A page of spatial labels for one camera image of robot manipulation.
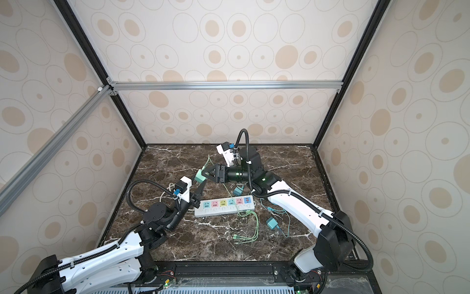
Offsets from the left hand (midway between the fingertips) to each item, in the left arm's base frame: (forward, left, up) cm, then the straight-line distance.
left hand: (205, 178), depth 67 cm
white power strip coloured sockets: (+3, -6, -28) cm, 29 cm away
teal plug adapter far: (+12, -12, -30) cm, 34 cm away
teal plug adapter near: (-5, -28, -29) cm, 41 cm away
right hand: (+3, -2, 0) cm, 4 cm away
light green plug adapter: (+1, +2, 0) cm, 3 cm away
